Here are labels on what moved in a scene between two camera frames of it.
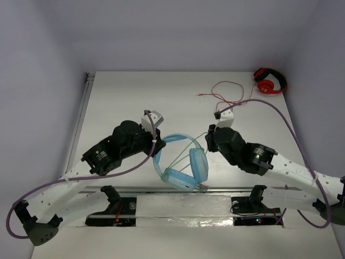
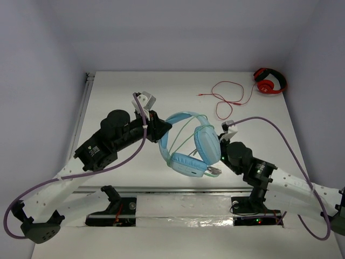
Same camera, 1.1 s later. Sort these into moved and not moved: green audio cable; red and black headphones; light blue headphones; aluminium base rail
Moved: light blue headphones; green audio cable
Not moved: red and black headphones; aluminium base rail
